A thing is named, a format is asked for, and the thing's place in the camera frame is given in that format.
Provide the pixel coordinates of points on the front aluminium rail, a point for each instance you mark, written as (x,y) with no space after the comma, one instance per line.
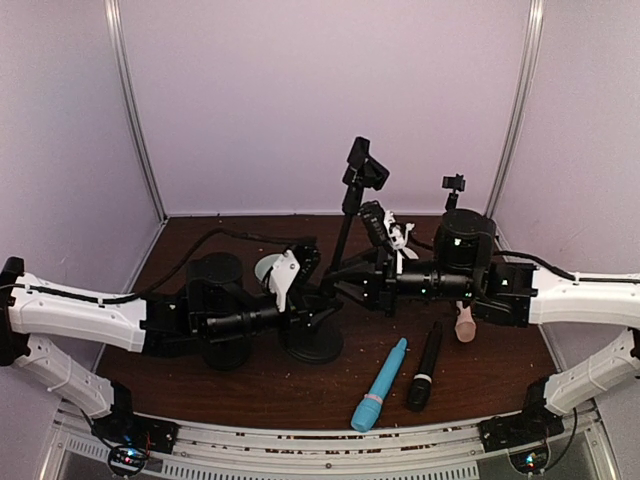
(451,450)

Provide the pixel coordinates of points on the tall black microphone stand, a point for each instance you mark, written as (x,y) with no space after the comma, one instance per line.
(363,172)

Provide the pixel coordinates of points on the aluminium frame post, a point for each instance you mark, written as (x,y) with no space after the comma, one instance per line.
(118,42)
(528,65)

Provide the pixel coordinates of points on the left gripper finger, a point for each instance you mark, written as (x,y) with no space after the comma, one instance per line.
(308,258)
(319,312)

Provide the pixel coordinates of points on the thin black stand with clip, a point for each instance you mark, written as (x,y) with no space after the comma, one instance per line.
(455,184)

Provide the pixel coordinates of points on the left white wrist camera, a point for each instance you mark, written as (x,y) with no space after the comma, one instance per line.
(281,273)

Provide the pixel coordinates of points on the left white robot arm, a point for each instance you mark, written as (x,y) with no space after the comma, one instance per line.
(212,315)

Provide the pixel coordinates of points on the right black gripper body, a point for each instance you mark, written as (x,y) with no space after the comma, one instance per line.
(381,288)

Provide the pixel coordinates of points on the right aluminium frame post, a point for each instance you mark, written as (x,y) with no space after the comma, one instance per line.
(528,65)

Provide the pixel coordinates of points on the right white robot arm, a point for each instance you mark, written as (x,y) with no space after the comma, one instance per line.
(518,290)

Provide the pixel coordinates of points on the left aluminium frame post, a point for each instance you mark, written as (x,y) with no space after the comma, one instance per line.
(118,42)

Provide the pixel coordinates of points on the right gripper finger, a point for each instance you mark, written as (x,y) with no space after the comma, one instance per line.
(354,292)
(358,272)

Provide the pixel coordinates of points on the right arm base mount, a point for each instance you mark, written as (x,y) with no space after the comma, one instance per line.
(524,434)

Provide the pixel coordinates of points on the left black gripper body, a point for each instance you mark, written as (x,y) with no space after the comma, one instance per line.
(300,304)

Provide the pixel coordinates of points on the black handheld microphone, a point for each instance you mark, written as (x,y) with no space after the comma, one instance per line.
(422,383)

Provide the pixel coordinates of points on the blue toy microphone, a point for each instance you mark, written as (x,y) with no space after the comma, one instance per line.
(369,409)

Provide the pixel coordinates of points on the short black microphone stand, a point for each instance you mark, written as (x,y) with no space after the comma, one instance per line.
(226,355)

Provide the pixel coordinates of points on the white bowl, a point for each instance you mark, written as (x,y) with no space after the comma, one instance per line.
(410,254)

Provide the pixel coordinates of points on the light teal bowl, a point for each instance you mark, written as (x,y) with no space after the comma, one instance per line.
(264,265)

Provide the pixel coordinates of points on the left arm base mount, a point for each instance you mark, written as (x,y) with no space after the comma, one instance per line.
(131,438)

